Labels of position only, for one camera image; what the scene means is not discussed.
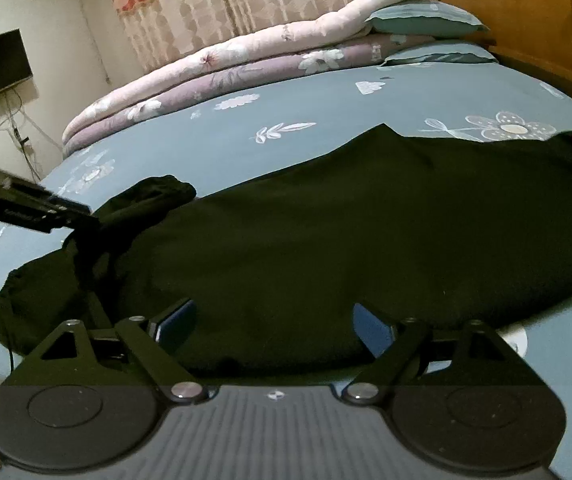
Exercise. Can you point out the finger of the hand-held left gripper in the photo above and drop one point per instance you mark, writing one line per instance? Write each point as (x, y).
(41, 221)
(51, 202)

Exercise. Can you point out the wooden headboard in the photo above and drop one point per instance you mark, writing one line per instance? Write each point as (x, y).
(541, 20)

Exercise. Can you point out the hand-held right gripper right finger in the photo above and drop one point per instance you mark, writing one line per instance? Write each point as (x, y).
(372, 329)

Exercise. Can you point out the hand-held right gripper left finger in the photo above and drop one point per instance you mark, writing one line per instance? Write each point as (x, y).
(176, 322)

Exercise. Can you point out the pink floral quilt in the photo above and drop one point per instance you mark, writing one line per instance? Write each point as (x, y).
(266, 40)

